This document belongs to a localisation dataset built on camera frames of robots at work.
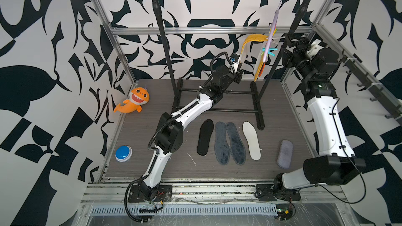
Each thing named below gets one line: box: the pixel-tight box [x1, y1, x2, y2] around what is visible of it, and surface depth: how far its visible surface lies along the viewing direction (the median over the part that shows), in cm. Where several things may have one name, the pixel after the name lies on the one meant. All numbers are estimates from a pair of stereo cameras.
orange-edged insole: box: [242, 120, 262, 161], surface depth 93 cm
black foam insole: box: [196, 119, 215, 156], surface depth 94 cm
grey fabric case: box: [276, 139, 294, 169], surface depth 85 cm
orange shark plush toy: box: [113, 86, 151, 113], surface depth 104 cm
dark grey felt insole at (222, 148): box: [214, 121, 231, 166], surface depth 91 cm
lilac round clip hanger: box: [263, 9, 279, 63], surface depth 54 cm
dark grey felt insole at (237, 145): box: [225, 121, 247, 166], surface depth 91 cm
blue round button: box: [114, 144, 133, 163], surface depth 86 cm
